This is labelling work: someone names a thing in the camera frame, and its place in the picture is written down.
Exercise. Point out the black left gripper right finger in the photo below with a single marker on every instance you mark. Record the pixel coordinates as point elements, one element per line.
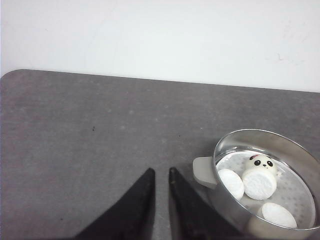
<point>191,218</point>

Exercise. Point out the stainless steel steamer pot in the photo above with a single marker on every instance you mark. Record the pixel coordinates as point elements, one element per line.
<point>298,184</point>

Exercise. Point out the panda bun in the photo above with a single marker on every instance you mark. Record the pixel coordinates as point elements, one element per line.
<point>259,184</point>
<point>232,182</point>
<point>261,162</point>
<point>277,214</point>

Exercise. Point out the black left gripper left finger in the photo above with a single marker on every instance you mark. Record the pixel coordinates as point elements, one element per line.
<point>131,217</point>

